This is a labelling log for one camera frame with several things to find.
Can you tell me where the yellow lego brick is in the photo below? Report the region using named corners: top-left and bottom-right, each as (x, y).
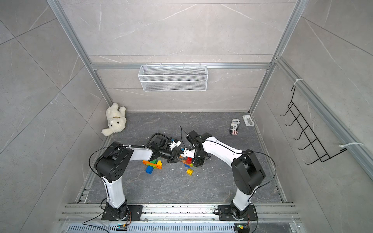
top-left (156, 160), bottom-right (163, 170)
top-left (186, 169), bottom-right (194, 176)

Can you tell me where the orange 2x4 lego plate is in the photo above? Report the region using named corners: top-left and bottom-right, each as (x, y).
top-left (142, 160), bottom-right (157, 169)

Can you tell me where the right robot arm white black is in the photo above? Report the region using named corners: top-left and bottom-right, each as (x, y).
top-left (186, 131), bottom-right (270, 219)

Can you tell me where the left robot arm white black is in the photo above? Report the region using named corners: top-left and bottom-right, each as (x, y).
top-left (90, 133), bottom-right (186, 222)

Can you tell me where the flag pattern can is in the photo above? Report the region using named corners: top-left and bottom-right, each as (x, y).
top-left (229, 118), bottom-right (241, 136)

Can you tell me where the small white box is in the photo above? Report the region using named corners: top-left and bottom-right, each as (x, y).
top-left (242, 115), bottom-right (255, 127)

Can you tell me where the white teddy bear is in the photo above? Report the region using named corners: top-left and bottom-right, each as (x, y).
top-left (102, 103), bottom-right (127, 136)

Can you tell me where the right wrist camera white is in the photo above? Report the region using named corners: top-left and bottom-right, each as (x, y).
top-left (181, 149), bottom-right (195, 158)

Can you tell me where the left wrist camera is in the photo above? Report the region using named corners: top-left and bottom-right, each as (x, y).
top-left (169, 139), bottom-right (181, 150)

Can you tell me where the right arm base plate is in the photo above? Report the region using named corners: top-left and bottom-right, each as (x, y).
top-left (214, 204), bottom-right (258, 221)

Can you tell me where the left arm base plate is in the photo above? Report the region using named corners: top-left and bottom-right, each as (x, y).
top-left (102, 205), bottom-right (143, 221)

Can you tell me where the white wire mesh basket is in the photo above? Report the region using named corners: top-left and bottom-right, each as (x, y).
top-left (138, 65), bottom-right (208, 92)

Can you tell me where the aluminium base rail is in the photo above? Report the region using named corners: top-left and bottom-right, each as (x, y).
top-left (55, 203), bottom-right (305, 233)

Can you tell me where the black wire hook rack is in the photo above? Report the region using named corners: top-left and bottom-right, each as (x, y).
top-left (280, 86), bottom-right (347, 165)

